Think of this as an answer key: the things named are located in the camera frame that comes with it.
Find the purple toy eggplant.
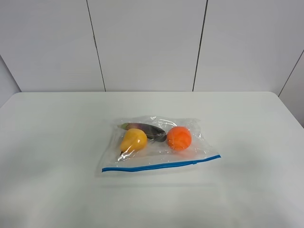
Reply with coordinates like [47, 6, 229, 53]
[118, 123, 167, 142]

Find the clear zip bag blue seal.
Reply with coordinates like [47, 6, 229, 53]
[95, 115, 220, 176]

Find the yellow toy pear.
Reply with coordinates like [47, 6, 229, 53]
[120, 128, 148, 152]

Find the orange toy fruit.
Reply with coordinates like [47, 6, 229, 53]
[167, 126, 192, 151]

